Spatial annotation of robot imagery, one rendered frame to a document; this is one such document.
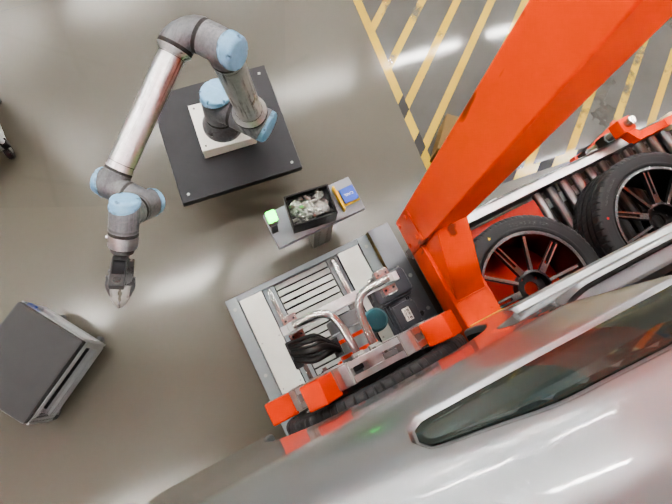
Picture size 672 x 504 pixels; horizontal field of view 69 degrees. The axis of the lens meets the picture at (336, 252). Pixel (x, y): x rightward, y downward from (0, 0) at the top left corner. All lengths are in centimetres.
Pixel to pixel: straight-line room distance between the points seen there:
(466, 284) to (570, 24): 121
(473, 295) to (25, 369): 188
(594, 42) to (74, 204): 256
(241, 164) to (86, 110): 105
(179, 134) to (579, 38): 200
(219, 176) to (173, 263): 54
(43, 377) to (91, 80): 167
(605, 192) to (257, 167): 163
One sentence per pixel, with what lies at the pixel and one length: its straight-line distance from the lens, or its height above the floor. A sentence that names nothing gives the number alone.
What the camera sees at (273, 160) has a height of 30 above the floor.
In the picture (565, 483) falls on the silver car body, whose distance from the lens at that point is 79.
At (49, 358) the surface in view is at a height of 34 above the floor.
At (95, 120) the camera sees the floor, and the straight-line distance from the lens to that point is 313.
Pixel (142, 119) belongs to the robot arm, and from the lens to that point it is 175.
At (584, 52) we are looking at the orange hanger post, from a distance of 96.
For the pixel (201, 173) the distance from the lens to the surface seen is 250.
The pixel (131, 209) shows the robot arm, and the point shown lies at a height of 111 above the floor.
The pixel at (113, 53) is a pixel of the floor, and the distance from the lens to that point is 332.
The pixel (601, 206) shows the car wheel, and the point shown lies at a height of 50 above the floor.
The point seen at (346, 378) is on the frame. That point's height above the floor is 112.
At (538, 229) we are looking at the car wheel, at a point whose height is 50.
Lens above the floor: 255
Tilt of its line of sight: 75 degrees down
